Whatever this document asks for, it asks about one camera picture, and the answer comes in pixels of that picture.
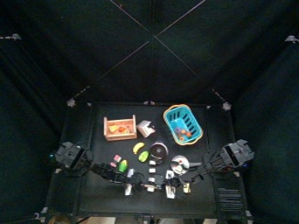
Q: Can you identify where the green toy corn cob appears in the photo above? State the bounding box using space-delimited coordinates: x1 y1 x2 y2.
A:
118 158 130 173

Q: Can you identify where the triangular toy onigiri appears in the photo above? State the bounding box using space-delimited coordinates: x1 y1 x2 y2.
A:
173 160 187 173

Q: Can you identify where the green toy lime half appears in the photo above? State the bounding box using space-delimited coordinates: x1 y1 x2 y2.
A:
138 150 151 163

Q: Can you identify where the dark toy cooking pot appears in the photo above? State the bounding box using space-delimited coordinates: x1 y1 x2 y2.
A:
149 141 170 165

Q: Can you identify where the yellow toy banana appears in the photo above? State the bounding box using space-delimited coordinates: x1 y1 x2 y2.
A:
132 142 146 155

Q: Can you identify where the white toy cube box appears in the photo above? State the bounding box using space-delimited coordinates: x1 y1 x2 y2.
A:
135 119 158 139

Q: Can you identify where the wooden toy crate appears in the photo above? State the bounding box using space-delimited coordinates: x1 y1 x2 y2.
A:
102 114 139 142

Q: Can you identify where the teal plastic basket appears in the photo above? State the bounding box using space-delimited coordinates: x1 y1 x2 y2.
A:
163 103 205 146

